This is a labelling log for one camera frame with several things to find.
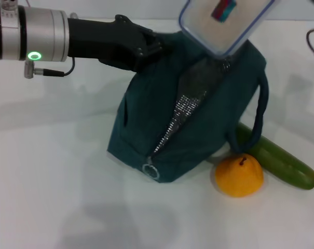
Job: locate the dark teal insulated lunch bag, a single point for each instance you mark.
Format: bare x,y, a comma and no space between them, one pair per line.
203,116

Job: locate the green cucumber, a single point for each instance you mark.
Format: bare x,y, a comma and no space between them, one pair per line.
284,158

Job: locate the clear plastic food container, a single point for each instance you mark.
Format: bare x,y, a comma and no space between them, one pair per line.
219,28

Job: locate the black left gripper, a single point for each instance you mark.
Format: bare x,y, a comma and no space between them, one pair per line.
104,41

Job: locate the orange yellow pear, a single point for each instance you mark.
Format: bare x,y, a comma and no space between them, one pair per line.
239,176

